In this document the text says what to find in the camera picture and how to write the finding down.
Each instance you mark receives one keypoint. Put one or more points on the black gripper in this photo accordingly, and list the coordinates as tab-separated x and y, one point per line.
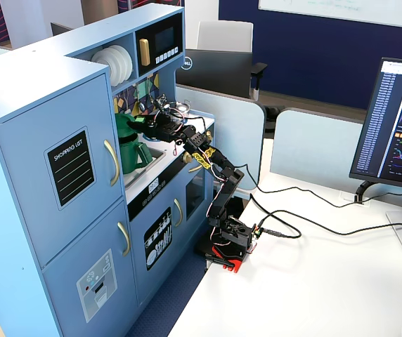
156	129

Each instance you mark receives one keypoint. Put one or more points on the green lid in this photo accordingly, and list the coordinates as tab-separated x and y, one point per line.
140	121

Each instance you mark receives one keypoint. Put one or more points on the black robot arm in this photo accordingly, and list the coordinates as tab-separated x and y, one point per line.
222	182

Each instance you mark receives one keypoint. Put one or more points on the red black arm base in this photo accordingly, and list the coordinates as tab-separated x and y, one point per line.
227	258

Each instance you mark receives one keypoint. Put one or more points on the green pitcher recipient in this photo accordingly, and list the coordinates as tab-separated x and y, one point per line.
130	151

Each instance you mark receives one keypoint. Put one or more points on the hanging toy utensils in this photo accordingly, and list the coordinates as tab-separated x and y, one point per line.
144	94

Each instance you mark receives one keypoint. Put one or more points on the grey toy sink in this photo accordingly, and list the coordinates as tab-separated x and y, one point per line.
144	168

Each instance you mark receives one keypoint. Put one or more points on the gold knob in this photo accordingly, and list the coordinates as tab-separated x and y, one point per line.
208	135
187	157

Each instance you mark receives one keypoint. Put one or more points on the white plate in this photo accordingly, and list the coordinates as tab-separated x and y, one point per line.
106	68
128	61
119	63

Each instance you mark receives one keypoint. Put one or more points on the shopping list sticker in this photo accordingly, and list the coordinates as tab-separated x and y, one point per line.
70	168

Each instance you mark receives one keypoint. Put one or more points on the black toy microwave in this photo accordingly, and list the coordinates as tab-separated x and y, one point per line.
159	44

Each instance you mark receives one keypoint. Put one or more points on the light blue desk divider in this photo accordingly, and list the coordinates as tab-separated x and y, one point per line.
313	147
232	130

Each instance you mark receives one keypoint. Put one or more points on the black Dell monitor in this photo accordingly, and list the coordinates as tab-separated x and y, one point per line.
218	72

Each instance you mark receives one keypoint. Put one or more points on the blue toy kitchen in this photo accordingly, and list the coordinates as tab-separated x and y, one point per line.
46	175

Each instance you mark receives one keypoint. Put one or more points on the black dishwasher sticker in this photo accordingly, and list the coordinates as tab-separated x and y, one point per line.
157	238

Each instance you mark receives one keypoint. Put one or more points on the white office chair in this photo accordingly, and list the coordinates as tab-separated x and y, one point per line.
225	36

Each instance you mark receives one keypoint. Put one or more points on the grey ice dispenser sticker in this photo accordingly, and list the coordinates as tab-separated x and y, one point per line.
96	286

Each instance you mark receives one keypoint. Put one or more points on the whiteboard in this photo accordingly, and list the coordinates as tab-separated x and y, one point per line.
345	10

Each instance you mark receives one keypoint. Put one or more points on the computer monitor showing graphs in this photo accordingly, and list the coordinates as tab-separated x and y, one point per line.
390	123

